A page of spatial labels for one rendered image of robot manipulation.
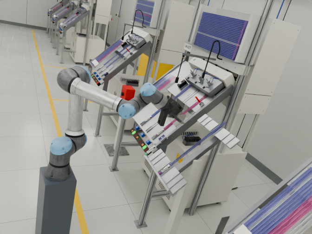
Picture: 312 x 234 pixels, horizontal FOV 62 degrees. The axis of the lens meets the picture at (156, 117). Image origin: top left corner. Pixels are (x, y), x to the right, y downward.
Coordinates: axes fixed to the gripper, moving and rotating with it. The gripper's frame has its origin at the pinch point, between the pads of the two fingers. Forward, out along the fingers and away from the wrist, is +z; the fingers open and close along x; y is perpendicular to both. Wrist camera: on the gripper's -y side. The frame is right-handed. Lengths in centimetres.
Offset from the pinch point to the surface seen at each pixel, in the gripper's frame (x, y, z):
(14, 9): 898, -102, -69
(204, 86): 31.7, 30.0, 21.9
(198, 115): 19.8, 10.6, 25.0
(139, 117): 62, -22, 16
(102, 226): 21, -101, 28
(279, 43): 21, 89, 40
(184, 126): 19.6, -1.7, 22.2
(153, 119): 47, -14, 18
